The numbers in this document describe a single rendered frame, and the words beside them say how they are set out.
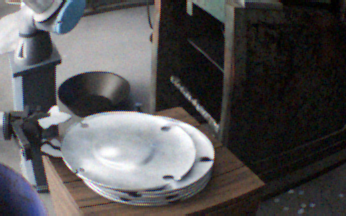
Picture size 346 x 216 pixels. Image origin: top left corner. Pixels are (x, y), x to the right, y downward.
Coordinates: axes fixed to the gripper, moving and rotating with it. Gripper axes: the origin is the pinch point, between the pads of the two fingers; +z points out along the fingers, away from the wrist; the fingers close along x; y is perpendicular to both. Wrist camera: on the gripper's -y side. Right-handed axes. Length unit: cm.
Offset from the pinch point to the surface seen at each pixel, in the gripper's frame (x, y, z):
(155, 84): 24, 71, 24
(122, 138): -0.1, 1.4, 12.6
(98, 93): 40, 95, 5
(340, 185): 37, 24, 91
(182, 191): 1.4, -14.7, 23.4
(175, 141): 0.1, 1.4, 23.2
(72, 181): 5.7, -9.1, 0.6
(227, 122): 10.2, 26.5, 38.8
